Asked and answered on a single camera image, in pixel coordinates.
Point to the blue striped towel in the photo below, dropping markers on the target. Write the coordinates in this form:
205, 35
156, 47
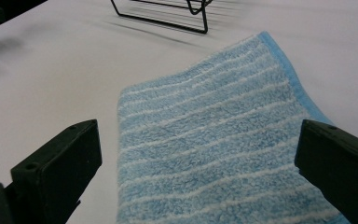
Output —
211, 140

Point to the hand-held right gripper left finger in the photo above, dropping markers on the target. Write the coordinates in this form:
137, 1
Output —
59, 168

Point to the black curtain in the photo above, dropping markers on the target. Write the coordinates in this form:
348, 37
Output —
0, 11

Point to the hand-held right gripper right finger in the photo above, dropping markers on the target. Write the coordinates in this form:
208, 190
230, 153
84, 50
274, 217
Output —
341, 168

